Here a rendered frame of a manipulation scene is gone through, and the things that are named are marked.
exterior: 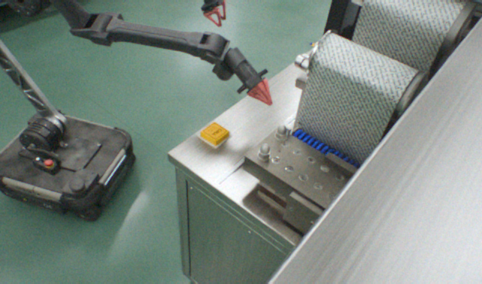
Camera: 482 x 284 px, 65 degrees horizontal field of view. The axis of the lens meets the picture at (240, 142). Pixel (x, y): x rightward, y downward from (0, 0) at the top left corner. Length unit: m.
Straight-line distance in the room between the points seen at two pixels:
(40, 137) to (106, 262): 0.70
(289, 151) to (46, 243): 1.49
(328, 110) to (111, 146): 1.43
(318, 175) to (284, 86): 0.57
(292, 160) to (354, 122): 0.19
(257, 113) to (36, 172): 1.26
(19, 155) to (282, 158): 1.58
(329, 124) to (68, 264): 1.50
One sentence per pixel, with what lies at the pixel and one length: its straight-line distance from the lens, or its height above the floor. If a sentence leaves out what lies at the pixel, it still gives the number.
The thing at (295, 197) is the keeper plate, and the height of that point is 1.02.
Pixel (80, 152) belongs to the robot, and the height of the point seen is 0.26.
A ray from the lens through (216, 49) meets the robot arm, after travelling 1.15.
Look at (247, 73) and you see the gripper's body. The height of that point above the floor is 1.13.
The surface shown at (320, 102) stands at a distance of 1.06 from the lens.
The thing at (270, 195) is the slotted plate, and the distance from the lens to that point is 1.10.
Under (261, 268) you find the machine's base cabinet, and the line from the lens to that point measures 1.28.
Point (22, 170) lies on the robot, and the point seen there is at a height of 0.24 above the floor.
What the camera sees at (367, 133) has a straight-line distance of 1.04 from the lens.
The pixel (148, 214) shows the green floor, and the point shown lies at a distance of 2.18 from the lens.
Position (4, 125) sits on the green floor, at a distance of 2.91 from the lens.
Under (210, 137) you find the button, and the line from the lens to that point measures 1.24.
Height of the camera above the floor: 1.80
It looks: 45 degrees down
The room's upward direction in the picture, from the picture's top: 6 degrees clockwise
